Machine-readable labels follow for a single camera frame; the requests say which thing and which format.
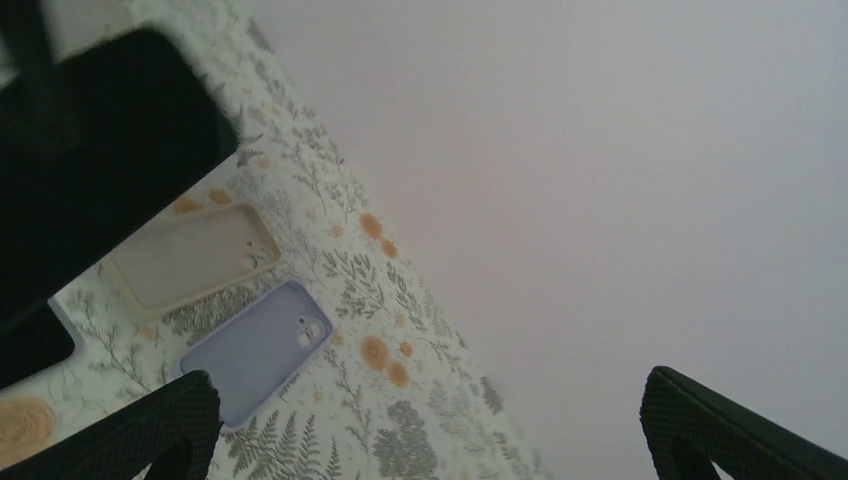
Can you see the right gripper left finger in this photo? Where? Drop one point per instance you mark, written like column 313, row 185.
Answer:
column 171, row 433

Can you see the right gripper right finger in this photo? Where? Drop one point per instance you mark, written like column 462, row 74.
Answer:
column 693, row 432

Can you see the lilac phone case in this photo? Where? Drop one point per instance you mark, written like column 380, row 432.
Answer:
column 252, row 356

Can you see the floral table mat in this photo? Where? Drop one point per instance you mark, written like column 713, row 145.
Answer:
column 370, row 380

